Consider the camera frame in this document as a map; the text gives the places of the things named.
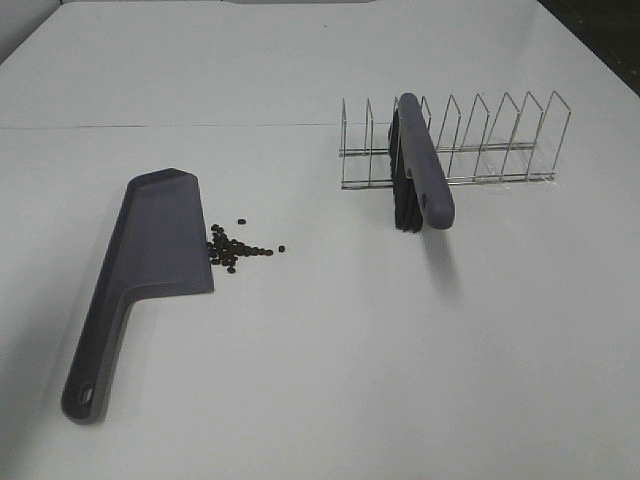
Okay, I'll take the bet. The grey hand brush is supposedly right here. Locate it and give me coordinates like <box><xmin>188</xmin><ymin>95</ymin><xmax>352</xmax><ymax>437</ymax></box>
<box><xmin>388</xmin><ymin>93</ymin><xmax>455</xmax><ymax>233</ymax></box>

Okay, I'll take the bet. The grey plastic dustpan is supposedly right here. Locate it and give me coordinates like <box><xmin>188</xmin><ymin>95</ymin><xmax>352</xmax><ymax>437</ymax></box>
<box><xmin>61</xmin><ymin>168</ymin><xmax>214</xmax><ymax>425</ymax></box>

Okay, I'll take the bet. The pile of coffee beans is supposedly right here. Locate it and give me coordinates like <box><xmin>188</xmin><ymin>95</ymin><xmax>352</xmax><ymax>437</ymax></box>
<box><xmin>206</xmin><ymin>224</ymin><xmax>274</xmax><ymax>274</ymax></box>

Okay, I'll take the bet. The chrome wire dish rack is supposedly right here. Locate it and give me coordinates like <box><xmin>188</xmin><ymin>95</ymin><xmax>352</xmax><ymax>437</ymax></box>
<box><xmin>338</xmin><ymin>90</ymin><xmax>572</xmax><ymax>190</ymax></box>

